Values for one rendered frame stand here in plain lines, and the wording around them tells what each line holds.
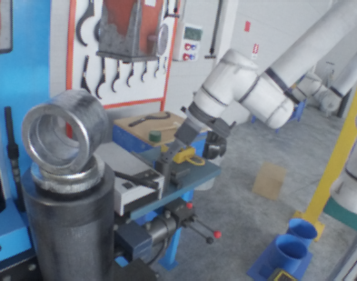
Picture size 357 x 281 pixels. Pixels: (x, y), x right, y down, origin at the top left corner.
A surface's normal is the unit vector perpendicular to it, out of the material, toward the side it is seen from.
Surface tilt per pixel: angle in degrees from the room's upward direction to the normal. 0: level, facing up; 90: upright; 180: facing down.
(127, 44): 90
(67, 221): 90
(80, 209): 90
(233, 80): 91
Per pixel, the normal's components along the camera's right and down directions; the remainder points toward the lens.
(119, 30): -0.44, 0.30
